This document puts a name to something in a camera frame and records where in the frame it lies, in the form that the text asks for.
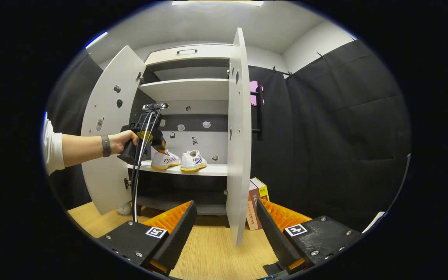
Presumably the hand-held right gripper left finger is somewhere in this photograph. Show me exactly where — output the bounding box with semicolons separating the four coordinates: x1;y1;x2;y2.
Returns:
98;200;198;277

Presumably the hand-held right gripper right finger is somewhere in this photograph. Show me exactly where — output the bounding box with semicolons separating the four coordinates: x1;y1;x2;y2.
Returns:
256;198;364;276

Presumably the white shoe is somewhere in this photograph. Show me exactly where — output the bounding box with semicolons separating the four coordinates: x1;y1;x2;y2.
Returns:
180;150;207;172
151;150;181;170

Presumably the white cabinet door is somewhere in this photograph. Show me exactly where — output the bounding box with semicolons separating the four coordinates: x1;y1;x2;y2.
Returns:
226;27;252;247
81;45;147;215

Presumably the white shoe cabinet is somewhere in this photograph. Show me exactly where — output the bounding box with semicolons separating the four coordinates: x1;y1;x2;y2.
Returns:
129;44;234;216

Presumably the black door handle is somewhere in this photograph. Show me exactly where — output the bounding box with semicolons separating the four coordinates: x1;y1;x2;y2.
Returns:
250;85;265;141

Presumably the dark wristband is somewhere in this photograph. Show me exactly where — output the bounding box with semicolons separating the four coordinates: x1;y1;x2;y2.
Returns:
100;135;112;158

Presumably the orange and white book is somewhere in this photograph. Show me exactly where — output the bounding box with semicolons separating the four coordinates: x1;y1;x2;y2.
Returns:
246;190;257;231

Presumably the brown book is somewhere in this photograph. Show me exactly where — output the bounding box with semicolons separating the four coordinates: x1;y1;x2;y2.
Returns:
248;180;263;230

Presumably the white sleeve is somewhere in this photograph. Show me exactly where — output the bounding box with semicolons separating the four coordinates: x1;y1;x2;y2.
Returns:
42;113;66;176

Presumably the ceiling light panel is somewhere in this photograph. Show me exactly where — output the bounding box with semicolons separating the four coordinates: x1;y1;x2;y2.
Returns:
85;31;109;49
171;0;265;7

